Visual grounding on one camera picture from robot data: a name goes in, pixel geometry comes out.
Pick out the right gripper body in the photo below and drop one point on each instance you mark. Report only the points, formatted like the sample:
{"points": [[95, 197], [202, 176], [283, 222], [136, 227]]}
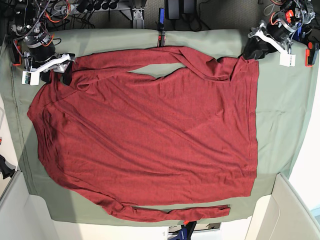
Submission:
{"points": [[42, 59]]}

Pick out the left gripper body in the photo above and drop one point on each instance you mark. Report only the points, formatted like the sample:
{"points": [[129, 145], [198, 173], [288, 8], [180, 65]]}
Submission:
{"points": [[276, 34]]}

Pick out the red long-sleeve T-shirt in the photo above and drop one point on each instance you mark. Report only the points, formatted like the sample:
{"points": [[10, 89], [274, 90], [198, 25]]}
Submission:
{"points": [[152, 134]]}

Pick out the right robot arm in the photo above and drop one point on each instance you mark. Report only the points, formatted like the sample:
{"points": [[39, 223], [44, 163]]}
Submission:
{"points": [[29, 25]]}

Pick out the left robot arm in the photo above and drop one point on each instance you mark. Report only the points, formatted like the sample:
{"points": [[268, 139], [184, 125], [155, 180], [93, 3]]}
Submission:
{"points": [[293, 12]]}

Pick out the orange black clamp left edge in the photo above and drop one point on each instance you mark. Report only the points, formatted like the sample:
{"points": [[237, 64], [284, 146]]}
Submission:
{"points": [[15, 55]]}

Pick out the orange black clamp edge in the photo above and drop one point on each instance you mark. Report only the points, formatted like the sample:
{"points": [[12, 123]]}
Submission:
{"points": [[15, 55], [311, 53]]}

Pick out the orange black clamp right edge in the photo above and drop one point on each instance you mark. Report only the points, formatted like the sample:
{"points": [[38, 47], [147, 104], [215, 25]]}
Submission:
{"points": [[311, 53]]}

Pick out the black power adapter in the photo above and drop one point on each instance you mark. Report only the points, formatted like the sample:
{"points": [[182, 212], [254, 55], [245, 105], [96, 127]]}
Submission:
{"points": [[175, 8]]}

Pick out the blue black clamp top centre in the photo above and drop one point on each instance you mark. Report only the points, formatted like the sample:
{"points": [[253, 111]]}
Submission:
{"points": [[161, 28]]}

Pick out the blue black clamp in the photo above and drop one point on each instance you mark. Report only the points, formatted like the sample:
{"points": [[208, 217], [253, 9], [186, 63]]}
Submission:
{"points": [[161, 28], [186, 231]]}

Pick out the black clamp far left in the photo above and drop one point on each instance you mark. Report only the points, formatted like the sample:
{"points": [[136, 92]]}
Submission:
{"points": [[4, 169]]}

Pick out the white bin left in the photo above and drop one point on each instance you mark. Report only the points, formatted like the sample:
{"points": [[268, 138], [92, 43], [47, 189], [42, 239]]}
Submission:
{"points": [[24, 216]]}

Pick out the white bin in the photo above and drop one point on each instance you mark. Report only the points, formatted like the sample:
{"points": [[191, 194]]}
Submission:
{"points": [[24, 216], [282, 215]]}

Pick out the white bin right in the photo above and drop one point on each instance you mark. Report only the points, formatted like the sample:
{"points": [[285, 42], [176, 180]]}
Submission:
{"points": [[282, 215]]}

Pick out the blue black clamp bottom centre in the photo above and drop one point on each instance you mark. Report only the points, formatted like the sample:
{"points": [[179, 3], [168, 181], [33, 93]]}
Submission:
{"points": [[186, 231]]}

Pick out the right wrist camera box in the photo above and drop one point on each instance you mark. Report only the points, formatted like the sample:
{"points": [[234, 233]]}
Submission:
{"points": [[30, 78]]}

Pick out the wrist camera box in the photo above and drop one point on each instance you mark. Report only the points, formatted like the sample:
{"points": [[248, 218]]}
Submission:
{"points": [[30, 78], [287, 60]]}

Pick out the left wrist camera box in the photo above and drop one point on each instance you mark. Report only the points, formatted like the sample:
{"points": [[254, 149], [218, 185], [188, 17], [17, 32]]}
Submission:
{"points": [[287, 60]]}

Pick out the grey metal table bracket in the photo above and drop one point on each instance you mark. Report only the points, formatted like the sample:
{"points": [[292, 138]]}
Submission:
{"points": [[138, 18]]}

